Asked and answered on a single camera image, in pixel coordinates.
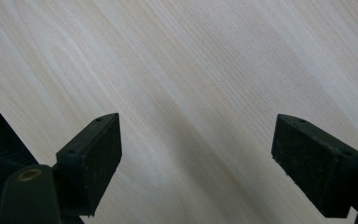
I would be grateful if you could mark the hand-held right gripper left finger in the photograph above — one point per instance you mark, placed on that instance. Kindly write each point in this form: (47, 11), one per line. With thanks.
(90, 165)

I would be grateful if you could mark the dark cloth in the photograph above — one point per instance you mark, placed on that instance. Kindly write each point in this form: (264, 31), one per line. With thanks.
(0, 146)

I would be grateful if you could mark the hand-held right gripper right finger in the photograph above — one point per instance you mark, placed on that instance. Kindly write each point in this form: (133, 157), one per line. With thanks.
(317, 165)

